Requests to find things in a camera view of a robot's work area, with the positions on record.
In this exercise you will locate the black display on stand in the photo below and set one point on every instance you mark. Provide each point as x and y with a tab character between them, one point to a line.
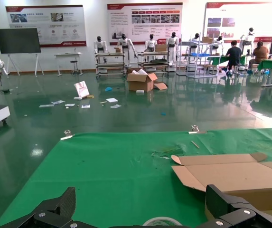
18	40

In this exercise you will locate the closed cardboard box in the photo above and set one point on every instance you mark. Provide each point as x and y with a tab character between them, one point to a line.
161	48
207	40

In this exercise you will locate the large open cardboard box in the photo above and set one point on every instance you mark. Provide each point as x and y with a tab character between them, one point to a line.
139	83

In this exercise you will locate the cardboard box with round hole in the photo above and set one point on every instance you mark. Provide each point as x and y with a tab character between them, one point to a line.
240	175

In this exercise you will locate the small black item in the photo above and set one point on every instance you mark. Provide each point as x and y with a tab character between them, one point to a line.
6	90

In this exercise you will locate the yellow item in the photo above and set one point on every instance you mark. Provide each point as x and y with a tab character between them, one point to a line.
90	96

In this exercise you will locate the clear tape roll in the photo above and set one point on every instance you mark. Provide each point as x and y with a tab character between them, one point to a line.
150	222

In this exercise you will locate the green table cloth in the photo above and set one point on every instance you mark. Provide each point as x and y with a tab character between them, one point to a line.
114	171

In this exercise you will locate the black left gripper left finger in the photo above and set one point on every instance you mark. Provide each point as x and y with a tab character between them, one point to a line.
67	202

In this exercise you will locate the paper sheet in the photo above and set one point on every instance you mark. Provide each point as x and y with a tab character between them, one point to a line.
85	106
112	100
58	102
69	105
46	105

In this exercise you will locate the person in dark shirt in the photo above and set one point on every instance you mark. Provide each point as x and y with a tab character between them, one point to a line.
234	54

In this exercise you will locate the blue tray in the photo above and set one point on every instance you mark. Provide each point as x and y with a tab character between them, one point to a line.
198	54

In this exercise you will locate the metal binder clip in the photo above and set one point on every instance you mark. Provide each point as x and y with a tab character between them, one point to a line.
195	130
67	135

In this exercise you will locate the clear tape patch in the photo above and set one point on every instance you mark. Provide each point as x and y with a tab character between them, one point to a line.
166	152

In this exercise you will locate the black stool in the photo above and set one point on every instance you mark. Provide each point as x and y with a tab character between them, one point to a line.
74	62

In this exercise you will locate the person in brown shirt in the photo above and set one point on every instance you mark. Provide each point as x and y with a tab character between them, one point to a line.
260	53

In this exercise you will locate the white foam block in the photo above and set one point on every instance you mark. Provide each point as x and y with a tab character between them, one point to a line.
140	91

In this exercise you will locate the white humanoid robot black head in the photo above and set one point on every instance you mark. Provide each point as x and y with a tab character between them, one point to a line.
218	41
150	44
100	45
124	42
173	42
195	40
247	38

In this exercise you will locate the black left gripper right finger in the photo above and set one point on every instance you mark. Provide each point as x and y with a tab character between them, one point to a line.
221	202

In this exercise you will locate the thin wooden stick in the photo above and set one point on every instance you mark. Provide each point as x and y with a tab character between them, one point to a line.
195	144

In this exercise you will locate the blue cloth item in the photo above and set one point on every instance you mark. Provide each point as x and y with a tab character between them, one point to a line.
108	89

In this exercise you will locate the metal rack cart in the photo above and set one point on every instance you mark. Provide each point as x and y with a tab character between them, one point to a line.
153	62
109	64

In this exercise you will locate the flat cardboard piece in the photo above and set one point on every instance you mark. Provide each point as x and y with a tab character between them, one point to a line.
160	86

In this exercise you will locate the small cardboard box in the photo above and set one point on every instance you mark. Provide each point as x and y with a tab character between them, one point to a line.
117	50

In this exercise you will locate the white table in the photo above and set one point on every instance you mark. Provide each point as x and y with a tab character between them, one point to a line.
68	55

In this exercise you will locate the wall information board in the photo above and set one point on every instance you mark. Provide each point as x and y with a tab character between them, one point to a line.
240	14
45	23
145	23

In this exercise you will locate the metal frame shelf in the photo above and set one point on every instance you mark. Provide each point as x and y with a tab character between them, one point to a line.
198	69

